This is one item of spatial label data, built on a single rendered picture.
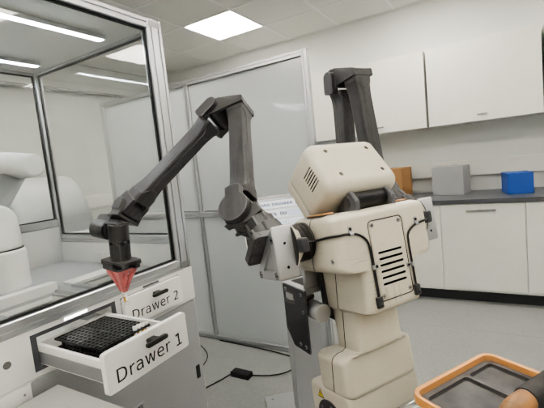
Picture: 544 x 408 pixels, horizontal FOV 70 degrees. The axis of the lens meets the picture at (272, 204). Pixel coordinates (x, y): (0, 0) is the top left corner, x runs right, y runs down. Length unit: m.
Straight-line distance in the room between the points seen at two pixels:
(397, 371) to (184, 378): 1.06
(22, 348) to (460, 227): 3.18
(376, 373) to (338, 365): 0.10
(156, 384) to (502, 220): 2.87
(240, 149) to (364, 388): 0.65
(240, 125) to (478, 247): 2.90
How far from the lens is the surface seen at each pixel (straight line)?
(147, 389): 1.72
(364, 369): 0.98
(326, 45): 4.76
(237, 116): 1.10
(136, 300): 1.57
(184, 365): 1.84
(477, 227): 3.65
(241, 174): 0.96
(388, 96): 4.07
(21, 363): 1.40
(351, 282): 0.88
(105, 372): 1.13
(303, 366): 2.15
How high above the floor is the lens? 1.35
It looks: 6 degrees down
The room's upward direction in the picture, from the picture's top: 6 degrees counter-clockwise
